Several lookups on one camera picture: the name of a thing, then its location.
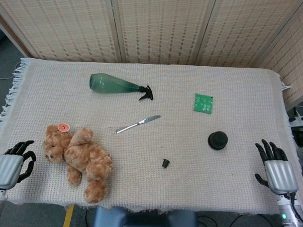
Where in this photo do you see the white floor cable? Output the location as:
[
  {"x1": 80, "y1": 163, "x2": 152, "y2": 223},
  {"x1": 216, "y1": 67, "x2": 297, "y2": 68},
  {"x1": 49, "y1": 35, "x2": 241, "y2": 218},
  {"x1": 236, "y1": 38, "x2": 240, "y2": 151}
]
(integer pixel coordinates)
[{"x1": 0, "y1": 60, "x2": 21, "y2": 80}]

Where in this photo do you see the black floor cable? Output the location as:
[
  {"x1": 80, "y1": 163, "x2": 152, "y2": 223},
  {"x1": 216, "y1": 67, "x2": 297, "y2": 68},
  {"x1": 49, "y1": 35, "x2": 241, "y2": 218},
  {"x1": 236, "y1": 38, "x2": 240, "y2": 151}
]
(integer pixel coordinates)
[{"x1": 197, "y1": 211, "x2": 283, "y2": 227}]

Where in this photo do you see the beige woven tablecloth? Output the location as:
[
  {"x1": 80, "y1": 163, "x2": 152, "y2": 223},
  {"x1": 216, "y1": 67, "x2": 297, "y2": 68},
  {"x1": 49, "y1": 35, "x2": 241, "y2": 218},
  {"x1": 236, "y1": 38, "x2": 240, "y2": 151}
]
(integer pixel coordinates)
[{"x1": 0, "y1": 56, "x2": 303, "y2": 220}]

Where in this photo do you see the green spray bottle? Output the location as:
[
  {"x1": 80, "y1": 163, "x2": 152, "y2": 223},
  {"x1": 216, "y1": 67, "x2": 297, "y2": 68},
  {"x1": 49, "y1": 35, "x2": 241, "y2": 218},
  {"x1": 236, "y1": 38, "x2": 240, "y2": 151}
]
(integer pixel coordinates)
[{"x1": 89, "y1": 73, "x2": 155, "y2": 102}]

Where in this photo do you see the silver table knife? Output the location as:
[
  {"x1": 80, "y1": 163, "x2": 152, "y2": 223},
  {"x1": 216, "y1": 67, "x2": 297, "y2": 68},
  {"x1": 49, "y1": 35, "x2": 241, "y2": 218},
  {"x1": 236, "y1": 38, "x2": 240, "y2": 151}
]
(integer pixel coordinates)
[{"x1": 115, "y1": 113, "x2": 162, "y2": 136}]

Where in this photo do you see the bamboo folding screen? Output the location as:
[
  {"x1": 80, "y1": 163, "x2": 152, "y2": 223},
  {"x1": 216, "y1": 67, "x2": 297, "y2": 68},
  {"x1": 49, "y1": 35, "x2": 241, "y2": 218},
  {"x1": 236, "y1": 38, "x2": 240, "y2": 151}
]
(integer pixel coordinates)
[{"x1": 0, "y1": 0, "x2": 303, "y2": 106}]

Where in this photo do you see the blue chair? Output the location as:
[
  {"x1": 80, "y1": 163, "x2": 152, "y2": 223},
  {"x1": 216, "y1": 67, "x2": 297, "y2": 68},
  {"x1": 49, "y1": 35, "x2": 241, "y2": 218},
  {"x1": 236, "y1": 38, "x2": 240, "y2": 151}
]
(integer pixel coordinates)
[{"x1": 92, "y1": 206, "x2": 200, "y2": 227}]

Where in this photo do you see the black equipment beside table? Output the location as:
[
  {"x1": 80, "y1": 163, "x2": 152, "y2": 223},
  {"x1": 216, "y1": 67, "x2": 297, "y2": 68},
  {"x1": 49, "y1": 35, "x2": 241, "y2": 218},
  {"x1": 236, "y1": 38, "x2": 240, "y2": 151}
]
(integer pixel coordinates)
[{"x1": 287, "y1": 105, "x2": 303, "y2": 147}]

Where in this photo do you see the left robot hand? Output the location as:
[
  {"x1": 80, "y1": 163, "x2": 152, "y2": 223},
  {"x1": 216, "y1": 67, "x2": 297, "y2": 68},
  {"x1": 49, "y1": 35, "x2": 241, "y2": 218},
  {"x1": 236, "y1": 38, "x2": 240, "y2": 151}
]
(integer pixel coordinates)
[{"x1": 0, "y1": 138, "x2": 37, "y2": 191}]

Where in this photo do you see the black round object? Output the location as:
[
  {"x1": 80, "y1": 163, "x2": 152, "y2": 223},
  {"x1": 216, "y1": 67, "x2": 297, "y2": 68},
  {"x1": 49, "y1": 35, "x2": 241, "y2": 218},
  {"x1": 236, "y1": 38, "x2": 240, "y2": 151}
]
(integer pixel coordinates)
[{"x1": 207, "y1": 130, "x2": 229, "y2": 152}]

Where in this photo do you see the brown teddy bear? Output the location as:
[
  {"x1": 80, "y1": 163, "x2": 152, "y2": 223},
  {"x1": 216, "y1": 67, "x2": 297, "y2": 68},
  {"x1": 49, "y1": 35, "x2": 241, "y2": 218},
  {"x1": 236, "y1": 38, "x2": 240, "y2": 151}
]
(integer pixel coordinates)
[{"x1": 40, "y1": 122, "x2": 115, "y2": 205}]

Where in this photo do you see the yellow floor tape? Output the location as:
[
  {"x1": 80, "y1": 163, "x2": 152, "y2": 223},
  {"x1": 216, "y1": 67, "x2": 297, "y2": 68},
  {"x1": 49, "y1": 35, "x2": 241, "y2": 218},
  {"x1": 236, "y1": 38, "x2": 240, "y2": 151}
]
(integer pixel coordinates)
[{"x1": 62, "y1": 204, "x2": 75, "y2": 227}]

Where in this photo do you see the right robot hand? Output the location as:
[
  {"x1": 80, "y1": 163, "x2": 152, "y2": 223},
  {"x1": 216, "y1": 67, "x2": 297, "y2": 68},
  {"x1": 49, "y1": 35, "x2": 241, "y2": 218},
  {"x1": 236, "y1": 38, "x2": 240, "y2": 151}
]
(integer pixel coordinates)
[{"x1": 253, "y1": 138, "x2": 301, "y2": 196}]

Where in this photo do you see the green circuit board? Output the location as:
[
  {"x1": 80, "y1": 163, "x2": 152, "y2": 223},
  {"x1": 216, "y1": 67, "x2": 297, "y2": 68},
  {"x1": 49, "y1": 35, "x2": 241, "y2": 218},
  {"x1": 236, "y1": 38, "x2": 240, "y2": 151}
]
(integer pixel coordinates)
[{"x1": 193, "y1": 93, "x2": 214, "y2": 114}]

